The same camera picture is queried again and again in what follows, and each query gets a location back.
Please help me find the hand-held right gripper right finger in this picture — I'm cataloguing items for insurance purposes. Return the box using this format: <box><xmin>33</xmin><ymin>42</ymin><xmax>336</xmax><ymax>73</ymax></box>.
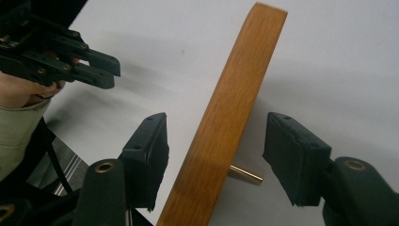
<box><xmin>263</xmin><ymin>111</ymin><xmax>332</xmax><ymax>207</ymax></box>

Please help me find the aluminium floor rail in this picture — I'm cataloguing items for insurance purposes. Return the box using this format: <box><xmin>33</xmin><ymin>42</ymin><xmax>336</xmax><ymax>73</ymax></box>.
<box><xmin>26</xmin><ymin>136</ymin><xmax>90</xmax><ymax>197</ymax></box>

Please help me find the white table sheet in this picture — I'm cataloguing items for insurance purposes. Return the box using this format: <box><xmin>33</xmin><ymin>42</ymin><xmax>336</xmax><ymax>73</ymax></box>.
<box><xmin>41</xmin><ymin>0</ymin><xmax>399</xmax><ymax>226</ymax></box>

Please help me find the wooden tray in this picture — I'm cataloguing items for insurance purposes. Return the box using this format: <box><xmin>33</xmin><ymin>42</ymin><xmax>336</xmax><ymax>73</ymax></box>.
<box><xmin>155</xmin><ymin>2</ymin><xmax>289</xmax><ymax>226</ymax></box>

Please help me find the left hand-held gripper cable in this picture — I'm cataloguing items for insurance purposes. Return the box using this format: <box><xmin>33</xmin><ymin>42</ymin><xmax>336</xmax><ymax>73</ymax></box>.
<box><xmin>37</xmin><ymin>119</ymin><xmax>74</xmax><ymax>196</ymax></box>

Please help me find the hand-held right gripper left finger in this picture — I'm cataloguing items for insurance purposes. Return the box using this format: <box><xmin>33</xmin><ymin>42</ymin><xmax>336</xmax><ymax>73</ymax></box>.
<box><xmin>120</xmin><ymin>112</ymin><xmax>170</xmax><ymax>211</ymax></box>

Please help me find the brass peg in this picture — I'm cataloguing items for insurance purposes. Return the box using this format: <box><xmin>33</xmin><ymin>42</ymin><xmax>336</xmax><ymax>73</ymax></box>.
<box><xmin>228</xmin><ymin>164</ymin><xmax>264</xmax><ymax>186</ymax></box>

